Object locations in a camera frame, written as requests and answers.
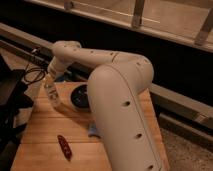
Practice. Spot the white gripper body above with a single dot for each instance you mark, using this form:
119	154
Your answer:
56	68

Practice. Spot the clear plastic bottle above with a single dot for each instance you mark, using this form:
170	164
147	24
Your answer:
51	91

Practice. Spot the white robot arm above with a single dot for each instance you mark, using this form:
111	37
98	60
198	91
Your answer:
113	89

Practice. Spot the black round dish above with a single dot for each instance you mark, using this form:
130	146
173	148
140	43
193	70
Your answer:
79	97

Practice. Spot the wooden cutting board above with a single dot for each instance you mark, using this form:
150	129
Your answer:
40	150

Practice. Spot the blue cloth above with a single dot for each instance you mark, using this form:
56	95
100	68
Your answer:
93	131

